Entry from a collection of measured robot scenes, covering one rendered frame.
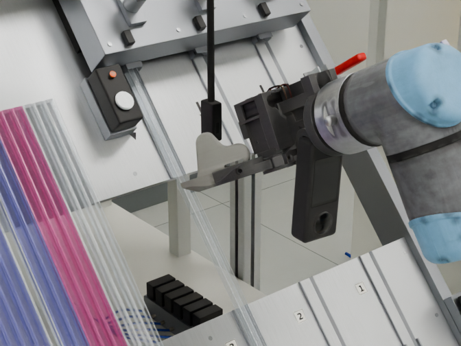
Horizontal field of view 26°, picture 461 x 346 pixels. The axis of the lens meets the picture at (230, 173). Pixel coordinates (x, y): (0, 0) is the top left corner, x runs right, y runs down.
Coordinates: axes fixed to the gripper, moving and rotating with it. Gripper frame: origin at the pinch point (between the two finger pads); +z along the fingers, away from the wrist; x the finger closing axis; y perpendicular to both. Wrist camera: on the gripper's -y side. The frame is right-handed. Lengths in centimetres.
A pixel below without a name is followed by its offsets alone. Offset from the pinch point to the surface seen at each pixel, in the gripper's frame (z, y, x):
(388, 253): 7.6, -16.8, -25.9
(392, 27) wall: 188, 37, -231
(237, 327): 7.4, -17.6, 1.3
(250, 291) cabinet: 49, -20, -30
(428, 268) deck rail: 5.5, -20.6, -30.2
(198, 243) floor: 180, -17, -106
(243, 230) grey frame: 47, -10, -32
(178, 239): 62, -8, -28
